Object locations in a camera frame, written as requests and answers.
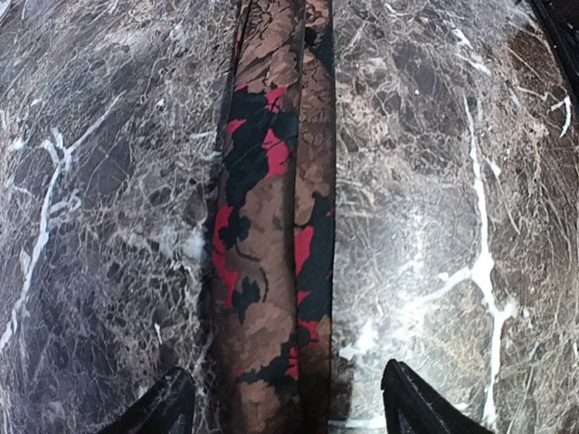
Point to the brown red patterned tie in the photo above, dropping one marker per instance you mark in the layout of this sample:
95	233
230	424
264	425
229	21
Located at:
274	224

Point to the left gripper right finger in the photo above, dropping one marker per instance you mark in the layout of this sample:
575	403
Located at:
411	405

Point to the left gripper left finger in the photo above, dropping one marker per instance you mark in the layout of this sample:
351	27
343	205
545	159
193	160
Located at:
168	406

